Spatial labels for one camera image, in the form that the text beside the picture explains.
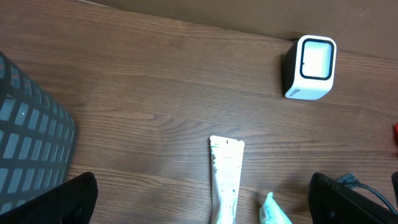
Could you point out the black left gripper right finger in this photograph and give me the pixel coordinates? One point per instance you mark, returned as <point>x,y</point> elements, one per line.
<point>347,201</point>

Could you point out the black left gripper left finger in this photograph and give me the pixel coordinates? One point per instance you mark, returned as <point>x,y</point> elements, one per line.
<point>71,202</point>

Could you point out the teal wipes pack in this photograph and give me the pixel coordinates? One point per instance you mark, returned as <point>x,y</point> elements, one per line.
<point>271,213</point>

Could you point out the orange cracker pack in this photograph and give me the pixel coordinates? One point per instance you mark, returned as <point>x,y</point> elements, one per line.
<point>396,132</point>

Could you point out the white cream tube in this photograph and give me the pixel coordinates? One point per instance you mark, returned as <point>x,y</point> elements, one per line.
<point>226,166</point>

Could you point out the white barcode scanner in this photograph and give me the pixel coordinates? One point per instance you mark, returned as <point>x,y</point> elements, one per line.
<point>309,68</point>

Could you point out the grey plastic shopping basket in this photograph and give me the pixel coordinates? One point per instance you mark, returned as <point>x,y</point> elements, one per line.
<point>38,138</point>

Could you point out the brown cardboard backdrop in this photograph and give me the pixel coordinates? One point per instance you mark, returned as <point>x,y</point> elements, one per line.
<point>362,26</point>

